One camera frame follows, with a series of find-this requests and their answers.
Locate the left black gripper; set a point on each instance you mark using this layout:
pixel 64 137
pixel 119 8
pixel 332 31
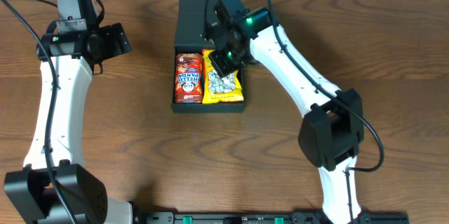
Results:
pixel 114 40

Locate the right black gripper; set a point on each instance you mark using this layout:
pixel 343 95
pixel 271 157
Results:
pixel 224 64

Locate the yellow Hacks candy bag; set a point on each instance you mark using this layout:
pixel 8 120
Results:
pixel 219 89

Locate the red Hello Panda box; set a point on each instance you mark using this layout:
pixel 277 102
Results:
pixel 188 74

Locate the black gift box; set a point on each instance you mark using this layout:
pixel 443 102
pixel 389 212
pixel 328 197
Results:
pixel 188 40

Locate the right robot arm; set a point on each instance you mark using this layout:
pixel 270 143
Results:
pixel 332 120

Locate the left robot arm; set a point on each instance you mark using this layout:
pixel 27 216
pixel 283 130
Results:
pixel 54 185

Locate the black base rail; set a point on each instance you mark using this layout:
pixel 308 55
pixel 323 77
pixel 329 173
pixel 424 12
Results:
pixel 299 217

